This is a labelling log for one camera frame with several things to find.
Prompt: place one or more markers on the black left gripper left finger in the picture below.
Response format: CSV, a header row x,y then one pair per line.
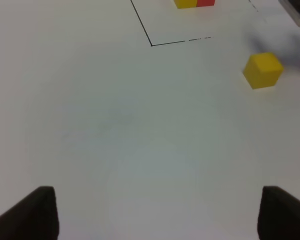
x,y
35,217

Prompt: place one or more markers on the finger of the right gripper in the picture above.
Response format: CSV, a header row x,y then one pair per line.
x,y
292,7

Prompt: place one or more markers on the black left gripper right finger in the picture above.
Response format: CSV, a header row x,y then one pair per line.
x,y
279,215

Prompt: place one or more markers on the red template block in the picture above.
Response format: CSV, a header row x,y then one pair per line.
x,y
205,3

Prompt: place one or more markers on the yellow template block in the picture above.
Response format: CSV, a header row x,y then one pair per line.
x,y
184,4

